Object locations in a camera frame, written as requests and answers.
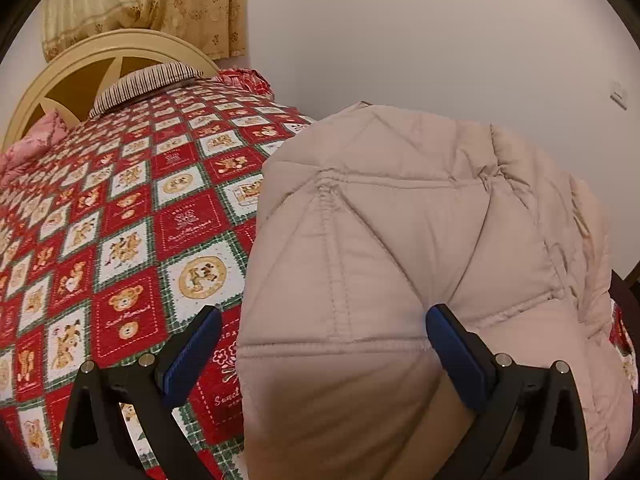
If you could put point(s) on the pink pillow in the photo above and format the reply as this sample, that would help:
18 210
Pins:
32 137

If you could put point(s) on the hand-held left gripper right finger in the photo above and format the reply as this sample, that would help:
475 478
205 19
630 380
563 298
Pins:
457 360

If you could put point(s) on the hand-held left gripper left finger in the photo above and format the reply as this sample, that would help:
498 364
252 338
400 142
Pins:
192 352

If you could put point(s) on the striped pillow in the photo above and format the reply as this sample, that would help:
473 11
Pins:
145 82

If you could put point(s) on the red ruffled pillow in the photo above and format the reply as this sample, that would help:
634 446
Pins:
247 80

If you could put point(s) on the red printed bear quilt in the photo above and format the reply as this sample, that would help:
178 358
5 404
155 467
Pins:
125 240

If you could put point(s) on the beige floral curtain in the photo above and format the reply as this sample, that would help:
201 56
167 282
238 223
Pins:
150 5

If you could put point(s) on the cream wooden headboard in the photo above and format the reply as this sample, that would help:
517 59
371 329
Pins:
100 70

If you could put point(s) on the beige quilted down jacket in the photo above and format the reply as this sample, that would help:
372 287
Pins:
415 270

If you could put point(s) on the white wall switch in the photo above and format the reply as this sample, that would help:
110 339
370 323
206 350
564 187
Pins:
619 94

